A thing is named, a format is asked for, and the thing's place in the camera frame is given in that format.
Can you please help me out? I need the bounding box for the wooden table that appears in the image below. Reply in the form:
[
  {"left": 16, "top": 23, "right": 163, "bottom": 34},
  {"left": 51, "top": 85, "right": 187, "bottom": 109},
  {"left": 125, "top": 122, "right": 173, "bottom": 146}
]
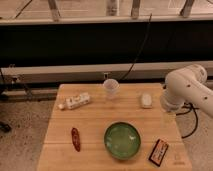
[{"left": 36, "top": 83, "right": 192, "bottom": 171}]

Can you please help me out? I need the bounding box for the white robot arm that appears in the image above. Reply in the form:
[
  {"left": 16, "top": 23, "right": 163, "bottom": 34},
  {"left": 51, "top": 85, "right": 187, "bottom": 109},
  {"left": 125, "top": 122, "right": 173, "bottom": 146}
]
[{"left": 160, "top": 64, "right": 213, "bottom": 118}]

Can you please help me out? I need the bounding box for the green ceramic bowl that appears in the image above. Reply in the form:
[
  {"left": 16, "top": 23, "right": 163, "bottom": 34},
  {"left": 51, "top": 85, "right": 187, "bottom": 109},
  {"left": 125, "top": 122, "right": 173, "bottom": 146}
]
[{"left": 104, "top": 122, "right": 141, "bottom": 160}]

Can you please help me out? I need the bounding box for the black orange small box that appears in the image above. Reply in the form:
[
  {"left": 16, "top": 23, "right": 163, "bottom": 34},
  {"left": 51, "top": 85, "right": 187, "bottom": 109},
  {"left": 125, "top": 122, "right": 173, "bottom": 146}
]
[{"left": 149, "top": 139, "right": 169, "bottom": 167}]

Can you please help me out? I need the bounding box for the clear plastic cup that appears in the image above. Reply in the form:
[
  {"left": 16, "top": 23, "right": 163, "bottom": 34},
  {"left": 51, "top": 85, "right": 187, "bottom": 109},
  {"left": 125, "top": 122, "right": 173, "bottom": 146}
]
[{"left": 103, "top": 79, "right": 119, "bottom": 99}]

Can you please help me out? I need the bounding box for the black hanging cable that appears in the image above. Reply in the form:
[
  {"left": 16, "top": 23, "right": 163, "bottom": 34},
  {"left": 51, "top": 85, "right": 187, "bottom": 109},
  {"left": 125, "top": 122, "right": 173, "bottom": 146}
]
[{"left": 118, "top": 13, "right": 153, "bottom": 82}]

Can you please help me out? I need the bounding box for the black floor cable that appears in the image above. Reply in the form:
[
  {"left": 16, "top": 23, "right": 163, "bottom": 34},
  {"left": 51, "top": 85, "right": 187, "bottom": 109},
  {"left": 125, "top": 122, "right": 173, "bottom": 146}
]
[{"left": 175, "top": 102, "right": 199, "bottom": 140}]

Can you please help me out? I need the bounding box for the white lying bottle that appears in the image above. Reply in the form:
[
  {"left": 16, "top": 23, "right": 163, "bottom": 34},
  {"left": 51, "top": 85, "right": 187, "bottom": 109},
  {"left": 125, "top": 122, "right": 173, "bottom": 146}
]
[{"left": 58, "top": 92, "right": 91, "bottom": 110}]

